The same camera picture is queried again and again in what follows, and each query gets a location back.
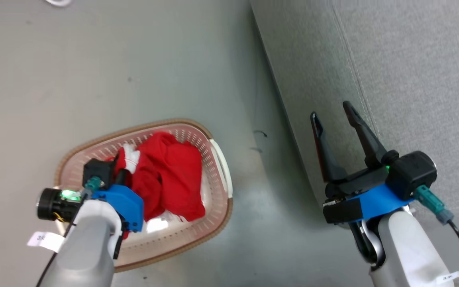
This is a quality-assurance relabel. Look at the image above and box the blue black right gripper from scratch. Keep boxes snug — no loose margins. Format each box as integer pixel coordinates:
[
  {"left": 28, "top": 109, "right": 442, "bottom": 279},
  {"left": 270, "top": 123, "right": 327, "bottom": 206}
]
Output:
[{"left": 310, "top": 101, "right": 414, "bottom": 225}]

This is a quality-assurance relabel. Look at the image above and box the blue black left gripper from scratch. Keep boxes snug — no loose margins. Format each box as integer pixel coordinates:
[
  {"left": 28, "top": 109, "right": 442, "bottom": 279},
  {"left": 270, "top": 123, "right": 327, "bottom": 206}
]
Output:
[{"left": 36, "top": 184, "right": 145, "bottom": 233}]

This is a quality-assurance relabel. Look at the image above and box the red garment with white stripes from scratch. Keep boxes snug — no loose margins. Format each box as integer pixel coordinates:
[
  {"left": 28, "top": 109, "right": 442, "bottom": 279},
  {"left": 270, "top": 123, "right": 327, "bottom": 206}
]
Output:
[{"left": 106, "top": 132, "right": 206, "bottom": 223}]

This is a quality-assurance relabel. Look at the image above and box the pink plastic laundry basket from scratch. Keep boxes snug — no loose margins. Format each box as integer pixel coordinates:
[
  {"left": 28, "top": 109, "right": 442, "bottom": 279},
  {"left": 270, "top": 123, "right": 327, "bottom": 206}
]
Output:
[{"left": 54, "top": 118, "right": 234, "bottom": 273}]

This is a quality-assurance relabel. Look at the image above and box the grey fabric sofa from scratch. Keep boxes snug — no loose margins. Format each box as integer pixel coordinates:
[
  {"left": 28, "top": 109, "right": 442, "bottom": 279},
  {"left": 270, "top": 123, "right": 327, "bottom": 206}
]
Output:
[{"left": 249, "top": 0, "right": 459, "bottom": 216}]

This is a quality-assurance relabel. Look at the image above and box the black cable with teal plug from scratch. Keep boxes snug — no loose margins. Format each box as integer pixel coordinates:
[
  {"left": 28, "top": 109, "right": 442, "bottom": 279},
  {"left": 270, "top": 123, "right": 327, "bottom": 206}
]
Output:
[
  {"left": 36, "top": 177, "right": 103, "bottom": 287},
  {"left": 414, "top": 185, "right": 459, "bottom": 287}
]

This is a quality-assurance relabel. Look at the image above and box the white cable label tag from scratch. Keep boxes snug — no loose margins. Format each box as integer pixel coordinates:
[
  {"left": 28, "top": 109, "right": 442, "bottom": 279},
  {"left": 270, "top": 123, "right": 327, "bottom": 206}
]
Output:
[
  {"left": 27, "top": 231, "right": 65, "bottom": 253},
  {"left": 436, "top": 266, "right": 459, "bottom": 284}
]

